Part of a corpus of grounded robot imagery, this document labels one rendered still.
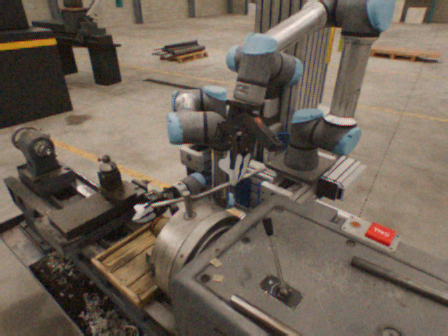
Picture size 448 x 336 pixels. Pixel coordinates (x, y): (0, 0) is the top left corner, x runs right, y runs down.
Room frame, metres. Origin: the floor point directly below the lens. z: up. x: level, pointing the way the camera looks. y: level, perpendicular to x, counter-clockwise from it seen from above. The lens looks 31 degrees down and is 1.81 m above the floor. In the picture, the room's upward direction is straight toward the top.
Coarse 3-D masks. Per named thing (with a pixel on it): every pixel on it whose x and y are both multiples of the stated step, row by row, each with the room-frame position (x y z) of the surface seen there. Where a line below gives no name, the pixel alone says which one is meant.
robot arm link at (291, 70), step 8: (288, 56) 0.80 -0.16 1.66; (288, 64) 0.78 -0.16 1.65; (296, 64) 0.80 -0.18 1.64; (280, 72) 0.76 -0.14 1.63; (288, 72) 0.78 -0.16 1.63; (296, 72) 0.80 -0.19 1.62; (272, 80) 0.76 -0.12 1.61; (280, 80) 0.78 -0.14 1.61; (288, 80) 0.79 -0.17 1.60; (296, 80) 0.81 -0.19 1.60
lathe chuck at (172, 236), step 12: (204, 204) 0.76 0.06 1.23; (180, 216) 0.70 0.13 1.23; (204, 216) 0.69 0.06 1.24; (168, 228) 0.67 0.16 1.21; (180, 228) 0.66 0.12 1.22; (192, 228) 0.65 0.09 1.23; (156, 240) 0.65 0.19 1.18; (168, 240) 0.64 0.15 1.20; (180, 240) 0.63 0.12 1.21; (156, 252) 0.63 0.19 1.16; (168, 252) 0.61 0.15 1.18; (156, 264) 0.61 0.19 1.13; (168, 264) 0.59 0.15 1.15; (156, 276) 0.60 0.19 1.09; (168, 276) 0.57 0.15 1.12; (168, 288) 0.57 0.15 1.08
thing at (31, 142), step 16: (32, 128) 1.59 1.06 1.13; (16, 144) 1.52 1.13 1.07; (32, 144) 1.41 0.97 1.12; (48, 144) 1.46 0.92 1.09; (32, 160) 1.40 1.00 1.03; (48, 160) 1.45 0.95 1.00; (32, 176) 1.40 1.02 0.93; (48, 176) 1.40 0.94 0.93; (64, 176) 1.43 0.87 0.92; (48, 192) 1.35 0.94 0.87
